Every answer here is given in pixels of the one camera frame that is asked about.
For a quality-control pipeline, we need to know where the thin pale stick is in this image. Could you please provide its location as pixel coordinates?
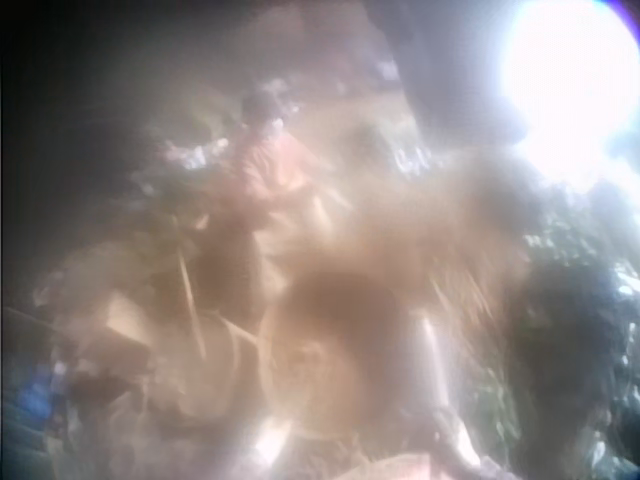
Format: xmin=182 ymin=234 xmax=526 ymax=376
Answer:
xmin=176 ymin=248 xmax=208 ymax=360

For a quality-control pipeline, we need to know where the green foliage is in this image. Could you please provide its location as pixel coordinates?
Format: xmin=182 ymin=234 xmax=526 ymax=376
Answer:
xmin=499 ymin=189 xmax=640 ymax=480

